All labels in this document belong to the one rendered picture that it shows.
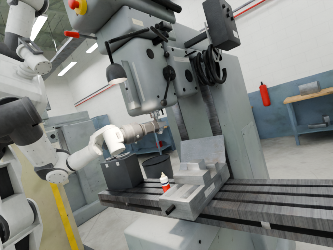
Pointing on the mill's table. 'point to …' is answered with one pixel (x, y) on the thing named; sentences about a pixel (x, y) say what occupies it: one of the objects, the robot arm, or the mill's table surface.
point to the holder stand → (122, 171)
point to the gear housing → (127, 28)
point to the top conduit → (169, 5)
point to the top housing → (95, 20)
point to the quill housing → (146, 74)
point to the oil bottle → (164, 182)
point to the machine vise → (194, 193)
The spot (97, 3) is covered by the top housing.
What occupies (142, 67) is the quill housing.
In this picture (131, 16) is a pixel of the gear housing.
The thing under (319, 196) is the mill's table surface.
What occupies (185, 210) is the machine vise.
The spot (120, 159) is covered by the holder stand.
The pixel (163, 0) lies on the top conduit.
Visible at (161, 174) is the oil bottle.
